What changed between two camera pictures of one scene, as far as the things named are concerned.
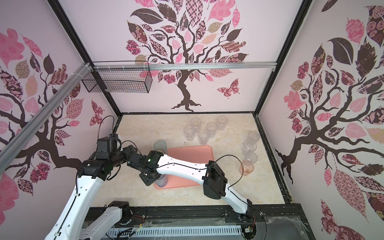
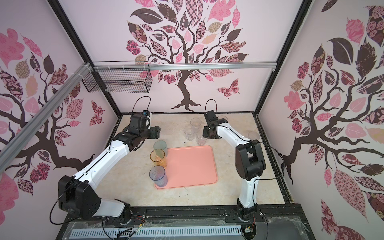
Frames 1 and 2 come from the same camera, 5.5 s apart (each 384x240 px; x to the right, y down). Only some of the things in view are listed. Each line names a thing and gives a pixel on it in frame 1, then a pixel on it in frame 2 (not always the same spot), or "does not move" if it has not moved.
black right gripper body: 148,180 to 206,133
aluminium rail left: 12,147 does not move
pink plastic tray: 199,154 does not move
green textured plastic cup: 160,144 does not move
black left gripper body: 122,156 to 151,133
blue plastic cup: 162,182 does not move
